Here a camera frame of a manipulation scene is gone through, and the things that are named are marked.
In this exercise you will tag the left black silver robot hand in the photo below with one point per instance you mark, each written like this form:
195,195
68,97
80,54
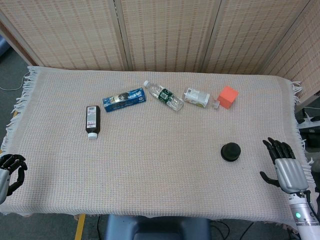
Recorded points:
17,175

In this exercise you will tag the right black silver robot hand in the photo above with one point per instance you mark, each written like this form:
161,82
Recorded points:
291,172

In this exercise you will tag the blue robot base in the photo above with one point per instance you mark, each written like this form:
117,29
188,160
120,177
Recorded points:
157,227

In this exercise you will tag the black white equipment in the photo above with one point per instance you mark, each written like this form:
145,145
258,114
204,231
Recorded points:
312,140

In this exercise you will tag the yellow floor tape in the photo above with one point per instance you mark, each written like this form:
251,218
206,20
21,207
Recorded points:
80,228

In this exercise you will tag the dark brown bottle white cap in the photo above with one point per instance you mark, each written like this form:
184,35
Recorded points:
93,120

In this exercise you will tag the orange cube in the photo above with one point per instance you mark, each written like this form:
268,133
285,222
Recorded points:
227,97

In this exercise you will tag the bamboo folding screen panel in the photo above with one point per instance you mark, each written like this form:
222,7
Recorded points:
62,32
170,32
250,35
305,57

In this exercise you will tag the blue toothpaste box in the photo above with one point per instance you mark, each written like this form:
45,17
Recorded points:
123,100

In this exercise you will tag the beige woven fringed tablecloth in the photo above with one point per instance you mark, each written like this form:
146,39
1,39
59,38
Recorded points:
150,155

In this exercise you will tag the clear water bottle green label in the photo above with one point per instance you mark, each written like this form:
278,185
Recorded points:
163,95

